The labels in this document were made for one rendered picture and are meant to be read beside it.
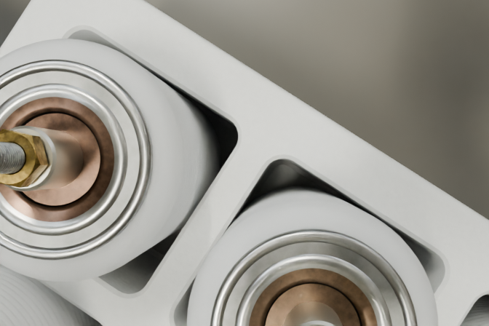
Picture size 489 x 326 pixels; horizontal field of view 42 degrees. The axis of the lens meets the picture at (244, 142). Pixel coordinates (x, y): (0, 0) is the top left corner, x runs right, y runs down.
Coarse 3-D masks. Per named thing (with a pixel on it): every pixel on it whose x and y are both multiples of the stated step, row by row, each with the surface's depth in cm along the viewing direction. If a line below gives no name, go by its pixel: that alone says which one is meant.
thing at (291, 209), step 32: (288, 192) 33; (320, 192) 34; (256, 224) 24; (288, 224) 24; (320, 224) 24; (352, 224) 24; (384, 224) 24; (224, 256) 24; (384, 256) 24; (192, 288) 25; (416, 288) 24; (192, 320) 24
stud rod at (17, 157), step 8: (0, 144) 19; (8, 144) 20; (16, 144) 20; (0, 152) 19; (8, 152) 19; (16, 152) 20; (0, 160) 19; (8, 160) 19; (16, 160) 20; (24, 160) 20; (0, 168) 19; (8, 168) 19; (16, 168) 20
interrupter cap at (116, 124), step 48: (0, 96) 24; (48, 96) 24; (96, 96) 24; (96, 144) 24; (144, 144) 24; (0, 192) 24; (48, 192) 24; (96, 192) 24; (144, 192) 24; (0, 240) 24; (48, 240) 24; (96, 240) 24
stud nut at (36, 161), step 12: (0, 132) 20; (12, 132) 20; (24, 144) 20; (36, 144) 21; (36, 156) 20; (24, 168) 20; (36, 168) 20; (0, 180) 20; (12, 180) 20; (24, 180) 20
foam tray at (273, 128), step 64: (64, 0) 32; (128, 0) 32; (192, 64) 31; (256, 128) 31; (320, 128) 31; (256, 192) 42; (384, 192) 31; (192, 256) 31; (448, 256) 30; (128, 320) 31; (448, 320) 30
